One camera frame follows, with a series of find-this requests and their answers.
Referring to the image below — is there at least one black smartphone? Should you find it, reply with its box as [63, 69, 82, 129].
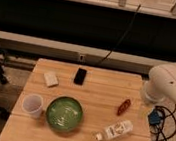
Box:
[73, 68, 87, 85]

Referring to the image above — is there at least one red chili pepper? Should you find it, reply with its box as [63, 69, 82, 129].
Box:
[117, 99, 131, 116]

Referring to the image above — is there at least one translucent plastic cup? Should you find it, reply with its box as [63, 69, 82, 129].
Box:
[22, 94, 44, 119]

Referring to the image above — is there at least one blue connector box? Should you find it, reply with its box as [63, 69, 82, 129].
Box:
[148, 109, 161, 126]

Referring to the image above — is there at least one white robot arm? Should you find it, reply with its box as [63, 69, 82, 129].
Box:
[140, 62, 176, 104]

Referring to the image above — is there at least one white plastic bottle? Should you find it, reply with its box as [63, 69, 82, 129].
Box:
[96, 120, 134, 141]

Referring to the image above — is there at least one green ceramic bowl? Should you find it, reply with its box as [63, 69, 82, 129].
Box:
[45, 96, 84, 133]

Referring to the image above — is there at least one black cable on wall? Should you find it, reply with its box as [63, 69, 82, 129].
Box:
[94, 0, 142, 73]

